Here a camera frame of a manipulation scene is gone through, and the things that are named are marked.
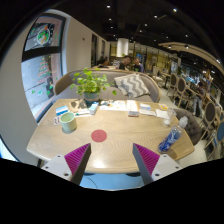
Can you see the grey upholstered bench sofa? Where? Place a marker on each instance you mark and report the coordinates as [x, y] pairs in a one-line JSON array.
[[63, 83]]

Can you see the grey chevron cushion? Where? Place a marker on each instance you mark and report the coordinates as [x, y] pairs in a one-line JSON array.
[[132, 85]]

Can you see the window with festive stickers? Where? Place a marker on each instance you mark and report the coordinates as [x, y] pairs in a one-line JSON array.
[[41, 73]]

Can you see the white blue pamphlet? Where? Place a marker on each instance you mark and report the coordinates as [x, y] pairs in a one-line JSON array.
[[146, 109]]

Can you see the green potted plant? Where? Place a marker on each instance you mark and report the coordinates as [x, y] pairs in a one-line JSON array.
[[89, 85]]

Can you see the group of ceiling lights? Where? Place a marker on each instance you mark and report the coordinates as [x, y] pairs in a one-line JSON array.
[[174, 10]]

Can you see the small yellow card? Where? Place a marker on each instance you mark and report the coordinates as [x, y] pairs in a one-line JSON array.
[[163, 107]]

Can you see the small light blue box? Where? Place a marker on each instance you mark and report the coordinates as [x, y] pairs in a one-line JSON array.
[[93, 108]]

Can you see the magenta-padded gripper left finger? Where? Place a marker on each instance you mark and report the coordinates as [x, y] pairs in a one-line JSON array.
[[76, 160]]

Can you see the clear drinking glass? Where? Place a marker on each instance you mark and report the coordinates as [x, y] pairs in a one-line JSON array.
[[169, 118]]

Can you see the group of dining chairs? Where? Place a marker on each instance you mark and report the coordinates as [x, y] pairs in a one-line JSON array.
[[210, 116]]

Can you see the white printed leaflet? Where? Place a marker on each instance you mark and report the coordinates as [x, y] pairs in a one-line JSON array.
[[113, 105]]

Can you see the pale green mug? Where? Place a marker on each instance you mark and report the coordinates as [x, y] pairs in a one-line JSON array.
[[68, 122]]

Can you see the pill blister pack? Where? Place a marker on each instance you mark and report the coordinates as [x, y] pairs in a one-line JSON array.
[[57, 120]]

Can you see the person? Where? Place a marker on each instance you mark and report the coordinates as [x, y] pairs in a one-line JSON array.
[[138, 65], [201, 98], [104, 62], [124, 63]]

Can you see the grey tufted armchair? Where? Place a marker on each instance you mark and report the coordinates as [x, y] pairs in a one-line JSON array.
[[191, 125]]

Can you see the flat round red coaster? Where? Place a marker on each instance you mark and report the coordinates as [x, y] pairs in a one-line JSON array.
[[99, 135]]

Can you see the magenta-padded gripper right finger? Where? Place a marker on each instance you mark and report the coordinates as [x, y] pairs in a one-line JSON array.
[[147, 160]]

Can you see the white paper napkin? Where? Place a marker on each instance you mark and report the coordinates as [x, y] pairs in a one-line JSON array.
[[162, 114]]

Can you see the clear blue-labelled drink bottle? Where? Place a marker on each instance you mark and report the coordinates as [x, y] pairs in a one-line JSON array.
[[170, 137]]

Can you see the blue white card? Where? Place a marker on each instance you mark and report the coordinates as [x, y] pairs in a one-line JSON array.
[[62, 110]]

